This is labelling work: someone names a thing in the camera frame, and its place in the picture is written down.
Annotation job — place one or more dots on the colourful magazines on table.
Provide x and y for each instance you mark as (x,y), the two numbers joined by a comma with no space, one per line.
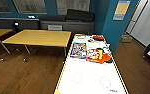
(78,50)

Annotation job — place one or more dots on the white board game box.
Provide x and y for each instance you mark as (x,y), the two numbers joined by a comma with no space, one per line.
(89,39)

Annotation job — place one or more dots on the small red game item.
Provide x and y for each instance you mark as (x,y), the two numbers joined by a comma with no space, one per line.
(98,37)

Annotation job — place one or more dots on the flat white box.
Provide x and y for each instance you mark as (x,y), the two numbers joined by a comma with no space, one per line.
(55,27)

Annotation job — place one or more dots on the black sofa cushion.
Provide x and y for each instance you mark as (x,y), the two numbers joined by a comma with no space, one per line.
(80,15)

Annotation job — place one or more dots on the dark grey sofa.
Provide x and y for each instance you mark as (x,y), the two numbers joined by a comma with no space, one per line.
(34,24)

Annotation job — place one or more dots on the brown cardboard box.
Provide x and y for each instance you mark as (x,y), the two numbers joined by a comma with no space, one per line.
(126,38)

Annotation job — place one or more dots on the beige paper notice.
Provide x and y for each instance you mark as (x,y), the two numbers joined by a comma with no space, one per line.
(122,9)

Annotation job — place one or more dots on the white wall plate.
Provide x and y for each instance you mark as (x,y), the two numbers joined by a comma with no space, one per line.
(31,16)

